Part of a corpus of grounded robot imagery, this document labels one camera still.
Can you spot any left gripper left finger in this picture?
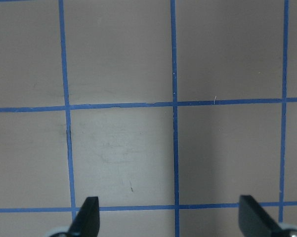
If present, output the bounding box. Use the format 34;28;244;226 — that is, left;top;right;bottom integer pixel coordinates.
45;196;101;237

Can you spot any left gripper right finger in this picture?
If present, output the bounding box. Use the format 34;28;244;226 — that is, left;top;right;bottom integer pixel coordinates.
238;195;297;237

